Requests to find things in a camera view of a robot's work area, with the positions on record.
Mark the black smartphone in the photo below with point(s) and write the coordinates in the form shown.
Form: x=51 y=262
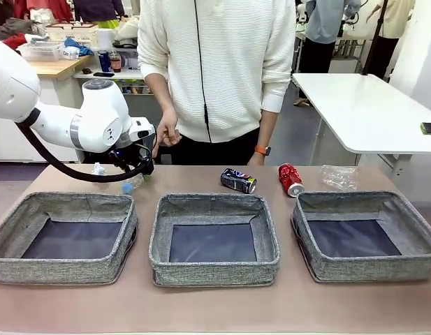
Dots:
x=103 y=74

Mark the dark blue bottle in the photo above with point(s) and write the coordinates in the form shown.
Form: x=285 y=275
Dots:
x=104 y=61

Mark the person's right forearm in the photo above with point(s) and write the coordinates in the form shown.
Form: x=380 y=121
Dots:
x=159 y=90

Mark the clear cup with dark drink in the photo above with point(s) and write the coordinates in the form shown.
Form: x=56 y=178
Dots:
x=116 y=63

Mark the person's left forearm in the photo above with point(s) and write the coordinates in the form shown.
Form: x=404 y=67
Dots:
x=267 y=129

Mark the black computer mouse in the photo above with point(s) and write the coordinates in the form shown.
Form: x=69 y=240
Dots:
x=87 y=71

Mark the white tissue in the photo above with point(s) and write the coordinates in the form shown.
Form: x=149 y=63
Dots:
x=98 y=169

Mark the background person in blue shirt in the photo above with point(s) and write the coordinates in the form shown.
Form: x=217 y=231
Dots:
x=323 y=28

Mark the blue cloth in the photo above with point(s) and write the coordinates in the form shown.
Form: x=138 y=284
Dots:
x=80 y=47

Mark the light wooden table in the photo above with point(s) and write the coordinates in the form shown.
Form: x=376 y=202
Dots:
x=58 y=66

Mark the person's left hand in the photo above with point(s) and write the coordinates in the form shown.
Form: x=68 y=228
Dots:
x=257 y=160

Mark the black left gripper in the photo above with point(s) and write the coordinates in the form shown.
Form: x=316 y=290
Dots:
x=133 y=158

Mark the white crate with wooden rim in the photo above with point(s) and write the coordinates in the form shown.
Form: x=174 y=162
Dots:
x=72 y=33

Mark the white plastic mesh basket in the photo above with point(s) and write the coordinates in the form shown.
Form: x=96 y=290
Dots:
x=40 y=50

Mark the grey fabric basket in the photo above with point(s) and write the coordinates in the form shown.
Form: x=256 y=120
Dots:
x=61 y=270
x=369 y=268
x=215 y=274

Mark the black pole stand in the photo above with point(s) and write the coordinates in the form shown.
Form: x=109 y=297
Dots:
x=376 y=35

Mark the crushed red soda can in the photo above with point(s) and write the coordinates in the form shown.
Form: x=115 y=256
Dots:
x=290 y=178

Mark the black phone with green edge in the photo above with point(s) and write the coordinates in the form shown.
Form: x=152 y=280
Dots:
x=430 y=127

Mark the background person in cream top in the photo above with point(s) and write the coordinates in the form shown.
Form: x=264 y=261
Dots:
x=396 y=24

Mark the blue Pepsi can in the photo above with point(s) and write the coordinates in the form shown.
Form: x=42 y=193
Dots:
x=236 y=179

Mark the person in white sweater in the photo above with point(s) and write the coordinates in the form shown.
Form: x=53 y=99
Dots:
x=232 y=70

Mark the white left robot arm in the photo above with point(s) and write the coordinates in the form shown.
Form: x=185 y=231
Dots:
x=96 y=122

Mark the orange wrist watch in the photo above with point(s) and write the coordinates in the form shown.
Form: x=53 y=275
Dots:
x=263 y=150

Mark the person's right hand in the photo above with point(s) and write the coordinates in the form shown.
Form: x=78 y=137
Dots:
x=168 y=130

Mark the clear plastic container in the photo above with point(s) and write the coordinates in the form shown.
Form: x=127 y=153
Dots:
x=337 y=177

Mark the white table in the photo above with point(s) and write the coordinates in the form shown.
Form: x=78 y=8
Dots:
x=369 y=111

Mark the clear bottle with blue cap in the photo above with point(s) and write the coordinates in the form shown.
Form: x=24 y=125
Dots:
x=129 y=186

